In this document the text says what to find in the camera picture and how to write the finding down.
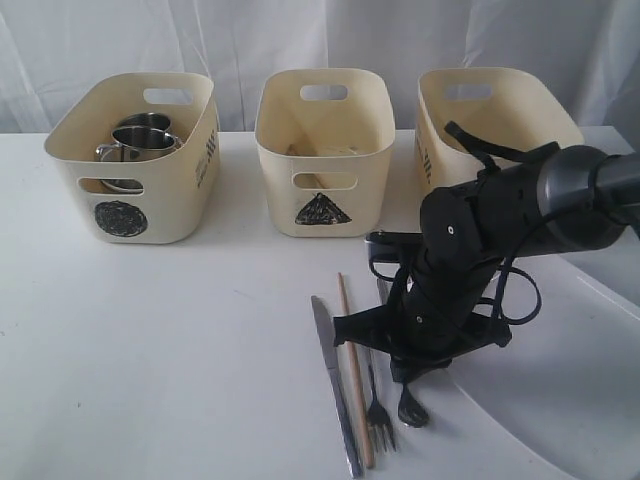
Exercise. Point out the white square plate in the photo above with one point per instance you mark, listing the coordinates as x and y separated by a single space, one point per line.
561 401

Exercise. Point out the steel mug in bin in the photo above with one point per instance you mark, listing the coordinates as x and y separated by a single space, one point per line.
152 120

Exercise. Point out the large steel bowl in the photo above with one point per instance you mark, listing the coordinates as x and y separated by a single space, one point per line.
123 186

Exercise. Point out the steel table knife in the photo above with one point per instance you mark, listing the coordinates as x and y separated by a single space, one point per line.
326 336

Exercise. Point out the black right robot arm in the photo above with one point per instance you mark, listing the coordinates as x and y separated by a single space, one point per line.
564 200

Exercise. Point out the wooden chopstick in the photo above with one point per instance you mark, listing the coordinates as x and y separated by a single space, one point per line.
362 426
305 180

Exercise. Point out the cream bin triangle mark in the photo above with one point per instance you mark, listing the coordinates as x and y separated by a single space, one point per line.
342 122

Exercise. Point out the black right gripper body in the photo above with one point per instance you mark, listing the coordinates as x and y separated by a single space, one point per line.
439 314

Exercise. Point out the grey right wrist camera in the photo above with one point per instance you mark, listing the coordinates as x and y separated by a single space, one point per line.
392 247

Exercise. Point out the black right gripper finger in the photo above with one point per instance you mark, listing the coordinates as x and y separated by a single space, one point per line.
371 328

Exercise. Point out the small steel cup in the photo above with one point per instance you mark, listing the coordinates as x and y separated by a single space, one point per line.
137 144

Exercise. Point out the steel spoon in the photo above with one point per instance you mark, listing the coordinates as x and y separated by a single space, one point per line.
410 411

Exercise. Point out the steel fork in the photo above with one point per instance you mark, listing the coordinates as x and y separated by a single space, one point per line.
378 420

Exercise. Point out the cream bin circle mark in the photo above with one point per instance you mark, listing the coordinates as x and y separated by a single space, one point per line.
176 186

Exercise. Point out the white backdrop curtain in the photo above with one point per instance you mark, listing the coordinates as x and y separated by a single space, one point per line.
52 52

